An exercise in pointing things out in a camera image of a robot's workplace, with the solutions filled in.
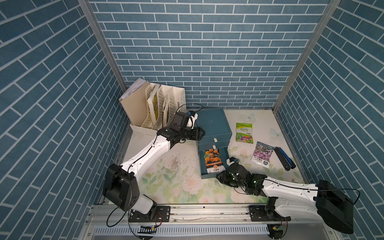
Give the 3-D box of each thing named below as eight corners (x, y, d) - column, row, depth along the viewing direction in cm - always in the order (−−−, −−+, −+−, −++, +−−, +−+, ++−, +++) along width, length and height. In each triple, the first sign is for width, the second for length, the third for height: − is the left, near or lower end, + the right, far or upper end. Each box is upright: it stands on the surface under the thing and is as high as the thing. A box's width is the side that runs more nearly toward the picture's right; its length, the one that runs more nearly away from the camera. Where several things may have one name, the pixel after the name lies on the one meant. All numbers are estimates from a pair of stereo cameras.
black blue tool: (286, 171, 91) (288, 169, 89) (272, 149, 101) (274, 147, 98) (294, 168, 92) (296, 166, 90) (279, 147, 102) (281, 145, 99)
